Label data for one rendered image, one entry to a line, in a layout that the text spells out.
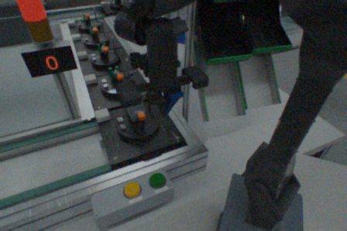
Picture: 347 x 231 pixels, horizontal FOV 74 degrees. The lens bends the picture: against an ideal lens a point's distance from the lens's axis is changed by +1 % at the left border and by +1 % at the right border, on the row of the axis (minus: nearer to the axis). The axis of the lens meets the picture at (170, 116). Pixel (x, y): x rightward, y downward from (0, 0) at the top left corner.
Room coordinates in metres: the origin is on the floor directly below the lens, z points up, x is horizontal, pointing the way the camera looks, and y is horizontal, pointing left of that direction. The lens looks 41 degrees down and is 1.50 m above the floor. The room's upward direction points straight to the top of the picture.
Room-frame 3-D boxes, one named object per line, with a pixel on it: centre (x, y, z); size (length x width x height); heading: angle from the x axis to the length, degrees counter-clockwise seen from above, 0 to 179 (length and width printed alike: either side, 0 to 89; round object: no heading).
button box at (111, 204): (0.32, 0.10, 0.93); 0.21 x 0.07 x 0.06; 114
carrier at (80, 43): (1.23, 0.41, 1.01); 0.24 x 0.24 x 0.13; 24
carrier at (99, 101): (0.78, 0.21, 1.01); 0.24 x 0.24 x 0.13; 24
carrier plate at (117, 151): (0.55, 0.11, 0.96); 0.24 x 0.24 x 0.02; 24
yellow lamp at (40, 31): (0.58, 0.33, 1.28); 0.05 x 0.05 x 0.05
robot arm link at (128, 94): (0.39, 0.02, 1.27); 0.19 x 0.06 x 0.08; 114
